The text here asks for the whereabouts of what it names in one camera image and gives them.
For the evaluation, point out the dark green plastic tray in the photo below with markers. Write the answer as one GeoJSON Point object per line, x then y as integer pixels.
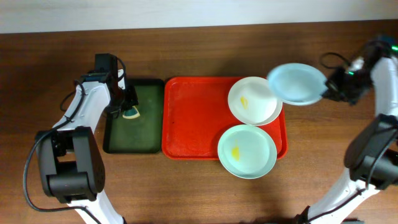
{"type": "Point", "coordinates": [141, 135]}

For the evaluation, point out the light blue plate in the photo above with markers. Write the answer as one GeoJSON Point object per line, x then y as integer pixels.
{"type": "Point", "coordinates": [297, 84]}

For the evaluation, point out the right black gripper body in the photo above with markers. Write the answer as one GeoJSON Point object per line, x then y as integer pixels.
{"type": "Point", "coordinates": [350, 83]}

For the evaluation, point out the white plate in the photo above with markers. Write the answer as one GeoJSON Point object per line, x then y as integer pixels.
{"type": "Point", "coordinates": [252, 102]}

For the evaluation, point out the green and yellow sponge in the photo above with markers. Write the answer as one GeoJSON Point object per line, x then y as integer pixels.
{"type": "Point", "coordinates": [132, 113]}

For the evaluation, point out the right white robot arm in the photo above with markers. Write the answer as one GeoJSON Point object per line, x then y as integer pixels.
{"type": "Point", "coordinates": [370, 165]}

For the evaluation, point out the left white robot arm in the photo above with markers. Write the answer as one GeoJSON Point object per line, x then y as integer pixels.
{"type": "Point", "coordinates": [70, 165]}

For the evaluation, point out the mint green plate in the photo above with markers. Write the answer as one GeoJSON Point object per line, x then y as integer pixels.
{"type": "Point", "coordinates": [247, 152]}

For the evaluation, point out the red plastic tray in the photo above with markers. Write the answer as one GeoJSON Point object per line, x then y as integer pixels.
{"type": "Point", "coordinates": [196, 114]}

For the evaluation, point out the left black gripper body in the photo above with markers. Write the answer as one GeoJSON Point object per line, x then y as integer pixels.
{"type": "Point", "coordinates": [130, 101]}

